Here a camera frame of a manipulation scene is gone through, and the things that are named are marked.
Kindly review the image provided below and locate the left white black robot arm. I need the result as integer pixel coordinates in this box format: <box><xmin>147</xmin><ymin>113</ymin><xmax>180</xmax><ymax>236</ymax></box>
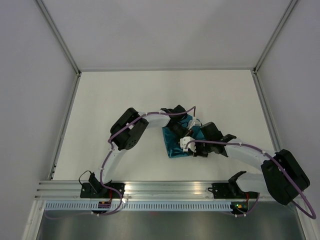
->
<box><xmin>88</xmin><ymin>105</ymin><xmax>196</xmax><ymax>198</ymax></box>

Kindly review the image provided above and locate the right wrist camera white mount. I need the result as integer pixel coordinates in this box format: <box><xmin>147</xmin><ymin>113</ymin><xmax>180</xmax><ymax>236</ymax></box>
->
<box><xmin>179</xmin><ymin>136</ymin><xmax>196</xmax><ymax>153</ymax></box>

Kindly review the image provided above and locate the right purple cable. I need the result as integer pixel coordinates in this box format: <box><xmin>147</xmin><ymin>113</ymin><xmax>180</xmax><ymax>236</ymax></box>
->
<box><xmin>186</xmin><ymin>139</ymin><xmax>317</xmax><ymax>220</ymax></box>

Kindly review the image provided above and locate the aluminium frame post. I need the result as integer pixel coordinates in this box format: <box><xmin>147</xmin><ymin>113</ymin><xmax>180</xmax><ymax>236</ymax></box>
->
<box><xmin>252</xmin><ymin>0</ymin><xmax>300</xmax><ymax>75</ymax></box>
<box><xmin>34</xmin><ymin>0</ymin><xmax>81</xmax><ymax>76</ymax></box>

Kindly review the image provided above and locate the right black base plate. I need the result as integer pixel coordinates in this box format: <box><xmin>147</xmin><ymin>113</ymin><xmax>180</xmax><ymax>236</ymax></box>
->
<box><xmin>207</xmin><ymin>182</ymin><xmax>258</xmax><ymax>200</ymax></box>

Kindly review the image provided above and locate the white slotted cable duct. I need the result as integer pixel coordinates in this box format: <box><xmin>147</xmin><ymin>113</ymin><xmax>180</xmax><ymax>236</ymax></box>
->
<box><xmin>45</xmin><ymin>201</ymin><xmax>232</xmax><ymax>212</ymax></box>

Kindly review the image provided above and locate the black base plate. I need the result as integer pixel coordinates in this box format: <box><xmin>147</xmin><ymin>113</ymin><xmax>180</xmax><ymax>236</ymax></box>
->
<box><xmin>207</xmin><ymin>182</ymin><xmax>258</xmax><ymax>200</ymax></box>
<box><xmin>80</xmin><ymin>182</ymin><xmax>125</xmax><ymax>199</ymax></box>

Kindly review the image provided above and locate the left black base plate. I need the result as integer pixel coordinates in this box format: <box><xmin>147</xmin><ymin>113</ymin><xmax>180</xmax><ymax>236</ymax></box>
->
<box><xmin>80</xmin><ymin>182</ymin><xmax>125</xmax><ymax>199</ymax></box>

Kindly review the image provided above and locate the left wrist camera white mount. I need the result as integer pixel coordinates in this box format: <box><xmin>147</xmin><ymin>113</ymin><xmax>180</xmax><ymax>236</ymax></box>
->
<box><xmin>188</xmin><ymin>116</ymin><xmax>202</xmax><ymax>129</ymax></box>

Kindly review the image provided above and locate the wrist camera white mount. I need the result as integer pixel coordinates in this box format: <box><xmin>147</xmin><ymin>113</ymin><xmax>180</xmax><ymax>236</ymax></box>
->
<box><xmin>188</xmin><ymin>116</ymin><xmax>202</xmax><ymax>129</ymax></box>
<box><xmin>179</xmin><ymin>136</ymin><xmax>196</xmax><ymax>153</ymax></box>

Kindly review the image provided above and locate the teal cloth napkin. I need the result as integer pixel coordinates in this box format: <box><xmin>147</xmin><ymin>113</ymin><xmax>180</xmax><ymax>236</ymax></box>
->
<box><xmin>162</xmin><ymin>114</ymin><xmax>205</xmax><ymax>159</ymax></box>

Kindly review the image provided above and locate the left aluminium frame post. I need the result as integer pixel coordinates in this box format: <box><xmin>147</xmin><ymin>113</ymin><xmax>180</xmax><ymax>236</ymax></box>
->
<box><xmin>34</xmin><ymin>0</ymin><xmax>81</xmax><ymax>76</ymax></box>

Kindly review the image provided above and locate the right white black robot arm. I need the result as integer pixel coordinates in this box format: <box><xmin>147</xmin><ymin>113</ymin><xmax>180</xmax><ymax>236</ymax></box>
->
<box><xmin>184</xmin><ymin>122</ymin><xmax>311</xmax><ymax>205</ymax></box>

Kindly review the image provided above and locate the aluminium mounting rail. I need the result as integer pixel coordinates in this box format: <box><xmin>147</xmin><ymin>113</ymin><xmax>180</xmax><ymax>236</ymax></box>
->
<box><xmin>34</xmin><ymin>180</ymin><xmax>308</xmax><ymax>201</ymax></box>

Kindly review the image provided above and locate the right aluminium frame post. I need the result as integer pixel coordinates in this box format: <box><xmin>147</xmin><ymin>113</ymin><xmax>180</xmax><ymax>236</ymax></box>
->
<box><xmin>252</xmin><ymin>0</ymin><xmax>300</xmax><ymax>75</ymax></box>

